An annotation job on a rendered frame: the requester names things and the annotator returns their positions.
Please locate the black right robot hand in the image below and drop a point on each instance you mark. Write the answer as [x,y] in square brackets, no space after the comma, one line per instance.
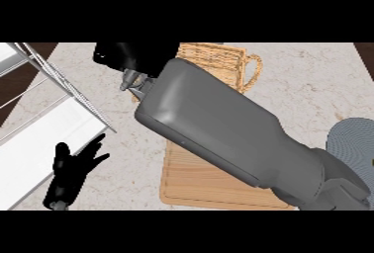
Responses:
[131,54]

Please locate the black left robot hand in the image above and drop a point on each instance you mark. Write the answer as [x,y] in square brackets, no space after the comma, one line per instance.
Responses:
[68,174]

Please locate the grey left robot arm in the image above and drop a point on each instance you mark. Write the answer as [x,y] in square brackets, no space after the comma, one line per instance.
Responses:
[59,206]

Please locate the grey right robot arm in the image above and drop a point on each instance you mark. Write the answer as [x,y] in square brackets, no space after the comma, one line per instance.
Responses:
[219,131]

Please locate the tan wicker basket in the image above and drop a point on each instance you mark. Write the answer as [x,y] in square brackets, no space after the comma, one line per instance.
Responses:
[214,56]

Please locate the pale wooden cutting board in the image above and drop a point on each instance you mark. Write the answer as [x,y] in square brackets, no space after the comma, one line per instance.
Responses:
[193,184]

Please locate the grey round placemat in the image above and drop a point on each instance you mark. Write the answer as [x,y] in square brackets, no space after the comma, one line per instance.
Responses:
[353,141]

